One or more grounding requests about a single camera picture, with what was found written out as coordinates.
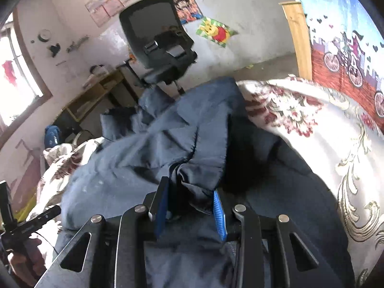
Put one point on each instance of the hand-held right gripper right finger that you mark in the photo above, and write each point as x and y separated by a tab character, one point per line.
219	219

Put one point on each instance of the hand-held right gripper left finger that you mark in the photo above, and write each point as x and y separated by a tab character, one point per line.
160	216

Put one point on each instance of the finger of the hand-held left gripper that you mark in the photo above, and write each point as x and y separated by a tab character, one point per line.
45	214

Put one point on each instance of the navy blue garment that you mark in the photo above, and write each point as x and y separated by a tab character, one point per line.
180	126

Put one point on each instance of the person's left hand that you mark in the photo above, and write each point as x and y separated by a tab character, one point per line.
28	259

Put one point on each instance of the blue bag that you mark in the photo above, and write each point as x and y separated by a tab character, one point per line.
52	136

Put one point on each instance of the floral white and red bedspread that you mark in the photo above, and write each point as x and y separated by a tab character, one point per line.
300	120

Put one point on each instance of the window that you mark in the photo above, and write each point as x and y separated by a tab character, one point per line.
18	75

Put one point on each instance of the wooden desk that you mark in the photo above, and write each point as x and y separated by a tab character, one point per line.
100	87

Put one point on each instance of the red cloth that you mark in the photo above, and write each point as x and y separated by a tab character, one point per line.
9	70

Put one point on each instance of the white container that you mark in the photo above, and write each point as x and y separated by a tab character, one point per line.
98	69

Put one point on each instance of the black office chair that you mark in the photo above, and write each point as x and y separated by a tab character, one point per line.
150	21

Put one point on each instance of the light wooden cabinet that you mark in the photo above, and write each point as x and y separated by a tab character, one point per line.
295	30

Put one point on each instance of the blue printed curtain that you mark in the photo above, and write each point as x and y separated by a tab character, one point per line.
336	21

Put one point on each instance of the black wall object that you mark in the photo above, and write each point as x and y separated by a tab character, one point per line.
55	49

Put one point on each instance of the wall hook rack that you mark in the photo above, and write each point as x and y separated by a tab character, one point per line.
78	44

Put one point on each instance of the round wall fixture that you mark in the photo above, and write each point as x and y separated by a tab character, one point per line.
44	35

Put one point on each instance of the yellow bear wall poster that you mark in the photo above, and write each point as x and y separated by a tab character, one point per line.
216	31

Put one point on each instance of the cartoon characters wall poster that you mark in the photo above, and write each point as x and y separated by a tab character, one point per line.
187	8

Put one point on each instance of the pale paper wall charts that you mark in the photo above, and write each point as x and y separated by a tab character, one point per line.
100	9

